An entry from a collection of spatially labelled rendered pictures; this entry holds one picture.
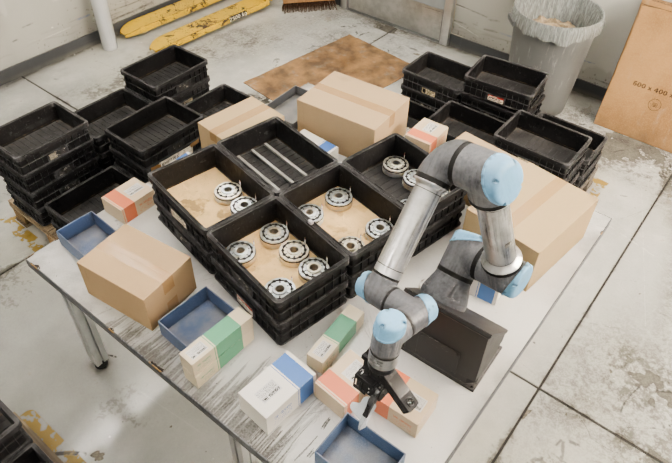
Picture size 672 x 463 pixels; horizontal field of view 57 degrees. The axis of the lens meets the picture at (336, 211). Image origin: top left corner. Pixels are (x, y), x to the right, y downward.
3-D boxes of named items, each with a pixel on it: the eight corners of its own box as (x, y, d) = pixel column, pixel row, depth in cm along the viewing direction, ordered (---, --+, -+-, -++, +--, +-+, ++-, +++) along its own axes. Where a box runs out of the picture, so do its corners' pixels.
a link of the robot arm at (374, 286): (427, 121, 158) (343, 292, 162) (462, 135, 151) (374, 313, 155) (447, 136, 167) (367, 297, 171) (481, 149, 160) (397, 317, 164)
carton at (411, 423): (435, 408, 186) (439, 394, 181) (415, 438, 179) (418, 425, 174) (390, 379, 193) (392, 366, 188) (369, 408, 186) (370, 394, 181)
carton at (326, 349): (348, 314, 211) (349, 303, 207) (363, 323, 209) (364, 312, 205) (306, 364, 196) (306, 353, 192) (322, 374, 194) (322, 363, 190)
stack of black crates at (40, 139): (76, 167, 353) (54, 100, 323) (109, 189, 340) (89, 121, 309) (11, 204, 330) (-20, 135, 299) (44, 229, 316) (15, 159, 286)
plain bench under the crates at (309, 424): (565, 324, 297) (612, 218, 249) (367, 632, 203) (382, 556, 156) (309, 185, 368) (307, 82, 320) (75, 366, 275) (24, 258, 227)
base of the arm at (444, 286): (471, 313, 193) (486, 285, 192) (451, 310, 181) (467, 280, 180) (433, 291, 202) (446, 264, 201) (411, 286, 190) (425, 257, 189)
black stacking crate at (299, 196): (412, 241, 222) (415, 217, 214) (350, 281, 208) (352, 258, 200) (339, 185, 244) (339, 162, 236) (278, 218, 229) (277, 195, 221)
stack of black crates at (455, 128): (502, 174, 356) (515, 125, 333) (476, 201, 339) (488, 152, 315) (442, 147, 374) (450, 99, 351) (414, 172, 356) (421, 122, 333)
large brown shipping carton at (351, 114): (405, 134, 288) (409, 97, 275) (372, 168, 270) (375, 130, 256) (333, 106, 304) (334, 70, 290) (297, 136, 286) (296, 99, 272)
